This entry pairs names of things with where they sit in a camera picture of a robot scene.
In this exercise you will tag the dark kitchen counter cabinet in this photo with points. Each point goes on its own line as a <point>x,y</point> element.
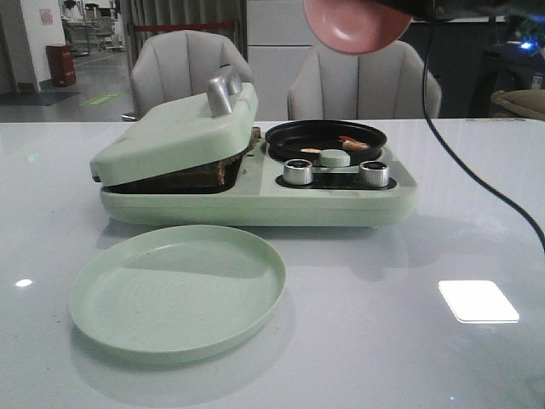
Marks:
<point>453,52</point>

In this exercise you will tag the mint green plate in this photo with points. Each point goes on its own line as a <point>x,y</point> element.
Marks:
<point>179,294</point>

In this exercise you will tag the tan sofa cushion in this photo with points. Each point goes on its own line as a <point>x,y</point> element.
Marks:
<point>523,103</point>

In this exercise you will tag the left silver control knob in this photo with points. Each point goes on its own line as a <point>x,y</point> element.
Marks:
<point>298,172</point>

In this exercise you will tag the silver control knob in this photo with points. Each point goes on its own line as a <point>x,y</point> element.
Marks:
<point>374,174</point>
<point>298,172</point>

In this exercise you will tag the right grey upholstered chair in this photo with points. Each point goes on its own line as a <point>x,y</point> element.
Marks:
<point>388,84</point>

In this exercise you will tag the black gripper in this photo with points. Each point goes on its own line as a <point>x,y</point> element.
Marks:
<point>456,9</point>

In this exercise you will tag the white refrigerator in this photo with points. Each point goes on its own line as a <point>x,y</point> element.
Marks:
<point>278,38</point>

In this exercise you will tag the right silver control knob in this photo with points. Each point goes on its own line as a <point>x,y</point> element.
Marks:
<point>374,174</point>

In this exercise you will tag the black round frying pan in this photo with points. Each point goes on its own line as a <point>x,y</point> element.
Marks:
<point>289,140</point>

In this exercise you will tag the white bread slice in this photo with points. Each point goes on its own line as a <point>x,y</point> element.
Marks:
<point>215,174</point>
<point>255,137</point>

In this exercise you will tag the left grey upholstered chair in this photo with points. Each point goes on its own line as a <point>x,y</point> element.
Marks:
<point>179,64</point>

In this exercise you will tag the mint green breakfast maker base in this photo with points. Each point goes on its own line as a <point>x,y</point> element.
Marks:
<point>256,195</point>

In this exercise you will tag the red barrier tape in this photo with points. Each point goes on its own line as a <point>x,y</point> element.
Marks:
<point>195,27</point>

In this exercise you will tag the orange shrimp piece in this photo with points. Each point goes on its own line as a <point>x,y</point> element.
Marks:
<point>350,144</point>

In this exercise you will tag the grey upholstered chair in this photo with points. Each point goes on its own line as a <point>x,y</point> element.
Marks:
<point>179,64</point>
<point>388,84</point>

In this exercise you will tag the pink plastic bowl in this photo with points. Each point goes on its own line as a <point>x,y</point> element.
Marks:
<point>355,27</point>

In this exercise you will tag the red bin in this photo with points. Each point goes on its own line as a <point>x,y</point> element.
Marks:
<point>61,65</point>

